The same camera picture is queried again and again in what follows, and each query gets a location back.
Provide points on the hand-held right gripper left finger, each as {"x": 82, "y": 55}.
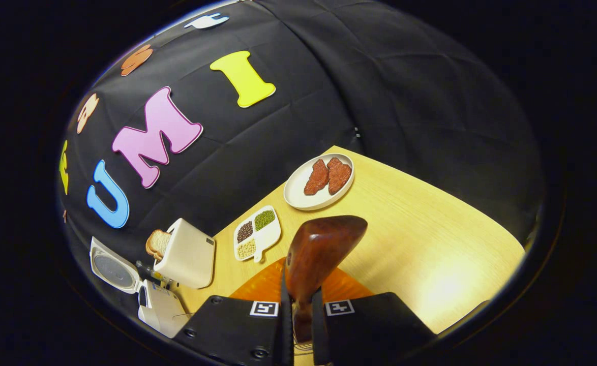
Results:
{"x": 227, "y": 330}

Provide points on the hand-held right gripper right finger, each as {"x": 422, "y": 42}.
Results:
{"x": 369, "y": 325}

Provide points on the white rice cooker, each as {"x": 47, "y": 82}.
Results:
{"x": 163, "y": 310}

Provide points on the brown wooden spoon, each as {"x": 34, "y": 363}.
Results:
{"x": 324, "y": 244}

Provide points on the yellow beans pile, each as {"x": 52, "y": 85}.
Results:
{"x": 246, "y": 249}

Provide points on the white toaster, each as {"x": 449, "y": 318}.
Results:
{"x": 189, "y": 254}

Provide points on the clear plastic bottle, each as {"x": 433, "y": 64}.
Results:
{"x": 152, "y": 273}

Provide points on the brown beans pile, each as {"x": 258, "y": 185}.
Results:
{"x": 244, "y": 232}

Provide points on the white divided dish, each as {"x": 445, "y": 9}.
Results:
{"x": 270, "y": 236}

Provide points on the bread slice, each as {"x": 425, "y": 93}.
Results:
{"x": 149, "y": 251}
{"x": 159, "y": 243}

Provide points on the green beans pile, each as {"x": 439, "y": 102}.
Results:
{"x": 265, "y": 219}

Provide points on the white round plate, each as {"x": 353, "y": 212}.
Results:
{"x": 296, "y": 195}

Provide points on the red meat slice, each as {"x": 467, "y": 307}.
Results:
{"x": 339, "y": 175}
{"x": 317, "y": 178}

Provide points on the black backdrop cloth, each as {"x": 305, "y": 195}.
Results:
{"x": 405, "y": 91}

